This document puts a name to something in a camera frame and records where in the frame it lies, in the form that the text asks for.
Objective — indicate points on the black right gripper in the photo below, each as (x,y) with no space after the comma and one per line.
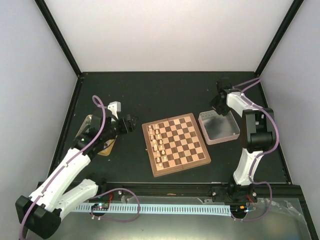
(212,103)

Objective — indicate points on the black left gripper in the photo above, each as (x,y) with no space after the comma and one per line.
(131,126)

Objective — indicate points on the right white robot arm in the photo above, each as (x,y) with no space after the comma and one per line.
(258,134)

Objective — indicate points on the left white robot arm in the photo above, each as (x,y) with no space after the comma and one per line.
(44,209)

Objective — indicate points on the wooden chess board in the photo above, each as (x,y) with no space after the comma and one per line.
(183,143)

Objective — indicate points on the left controller board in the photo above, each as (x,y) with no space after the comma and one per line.
(100,207)

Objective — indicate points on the controller board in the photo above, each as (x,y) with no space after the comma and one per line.
(100,207)
(242,208)

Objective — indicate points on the right controller board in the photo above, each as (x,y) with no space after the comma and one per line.
(242,208)

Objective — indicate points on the pink metal tray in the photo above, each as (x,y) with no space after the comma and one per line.
(217,128)

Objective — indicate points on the gold metal tray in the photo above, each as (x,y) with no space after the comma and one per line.
(89,129)

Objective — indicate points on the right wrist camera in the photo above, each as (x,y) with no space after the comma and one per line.
(223,83)

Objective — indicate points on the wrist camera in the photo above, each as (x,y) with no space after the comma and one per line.
(115,108)
(223,83)

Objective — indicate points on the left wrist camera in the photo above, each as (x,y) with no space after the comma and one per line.
(115,108)

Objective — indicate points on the white slotted cable duct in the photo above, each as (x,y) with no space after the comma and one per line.
(167,209)

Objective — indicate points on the black front rail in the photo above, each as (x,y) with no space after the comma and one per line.
(219,192)

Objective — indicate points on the black frame post right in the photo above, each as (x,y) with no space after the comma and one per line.
(283,27)

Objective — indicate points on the black frame post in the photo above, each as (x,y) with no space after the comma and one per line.
(46,13)
(283,27)

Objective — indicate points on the black frame post left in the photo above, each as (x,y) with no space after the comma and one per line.
(46,13)

